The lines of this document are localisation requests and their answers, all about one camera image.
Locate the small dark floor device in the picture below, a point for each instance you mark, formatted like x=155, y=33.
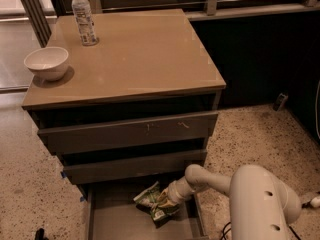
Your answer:
x=280, y=101

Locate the white power strip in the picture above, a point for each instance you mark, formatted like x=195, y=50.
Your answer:
x=311, y=200

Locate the white ceramic bowl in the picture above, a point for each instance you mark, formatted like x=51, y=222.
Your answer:
x=49, y=63

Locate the grey open bottom drawer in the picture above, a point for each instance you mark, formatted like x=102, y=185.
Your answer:
x=115, y=216

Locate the grey middle drawer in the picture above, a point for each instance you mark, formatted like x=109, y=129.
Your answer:
x=133, y=167

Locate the black object bottom left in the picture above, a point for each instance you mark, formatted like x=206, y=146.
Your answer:
x=39, y=234

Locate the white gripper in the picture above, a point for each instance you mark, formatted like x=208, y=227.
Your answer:
x=173, y=193

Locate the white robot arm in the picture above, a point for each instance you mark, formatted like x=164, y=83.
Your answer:
x=261, y=205

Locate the brown drawer cabinet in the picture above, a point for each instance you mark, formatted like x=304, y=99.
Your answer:
x=145, y=64

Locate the clear plastic water bottle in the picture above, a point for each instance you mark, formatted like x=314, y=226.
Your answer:
x=83, y=16

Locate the green jalapeno chip bag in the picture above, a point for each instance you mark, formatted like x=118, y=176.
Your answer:
x=148, y=198

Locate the grey top drawer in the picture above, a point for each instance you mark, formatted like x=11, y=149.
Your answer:
x=127, y=133

